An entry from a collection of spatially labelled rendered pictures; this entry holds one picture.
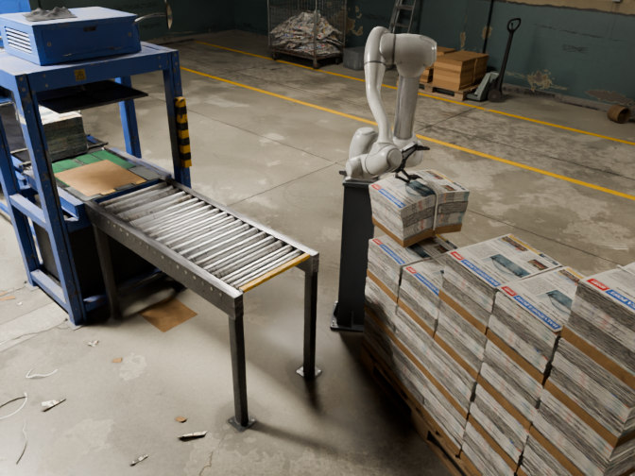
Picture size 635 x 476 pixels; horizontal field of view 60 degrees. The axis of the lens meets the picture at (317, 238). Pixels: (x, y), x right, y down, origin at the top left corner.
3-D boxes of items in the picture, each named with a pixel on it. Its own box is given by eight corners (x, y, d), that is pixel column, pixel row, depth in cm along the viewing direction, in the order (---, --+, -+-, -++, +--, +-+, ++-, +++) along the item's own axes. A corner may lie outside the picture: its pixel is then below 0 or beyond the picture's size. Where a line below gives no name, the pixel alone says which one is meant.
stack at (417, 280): (412, 342, 338) (429, 223, 297) (562, 497, 248) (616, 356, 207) (357, 361, 323) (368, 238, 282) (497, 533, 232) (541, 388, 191)
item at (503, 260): (510, 234, 241) (510, 232, 240) (563, 266, 219) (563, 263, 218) (444, 253, 225) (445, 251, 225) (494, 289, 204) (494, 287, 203)
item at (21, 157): (115, 159, 401) (113, 145, 397) (25, 183, 360) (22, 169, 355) (25, 112, 490) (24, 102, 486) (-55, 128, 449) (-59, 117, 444)
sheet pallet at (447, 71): (488, 92, 870) (494, 55, 842) (461, 101, 817) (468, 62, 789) (423, 77, 940) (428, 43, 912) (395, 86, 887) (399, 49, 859)
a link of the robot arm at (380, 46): (363, 59, 246) (393, 60, 245) (367, 20, 248) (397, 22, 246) (363, 71, 259) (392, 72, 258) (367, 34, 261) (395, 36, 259)
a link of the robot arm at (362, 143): (349, 161, 313) (351, 123, 302) (381, 162, 311) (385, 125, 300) (347, 171, 299) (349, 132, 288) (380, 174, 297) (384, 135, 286)
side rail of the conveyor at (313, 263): (319, 271, 281) (319, 251, 275) (312, 276, 277) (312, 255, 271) (167, 193, 358) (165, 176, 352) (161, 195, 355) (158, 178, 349)
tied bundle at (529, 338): (554, 313, 230) (568, 266, 219) (614, 356, 207) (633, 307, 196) (484, 337, 215) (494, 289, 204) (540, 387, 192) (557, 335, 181)
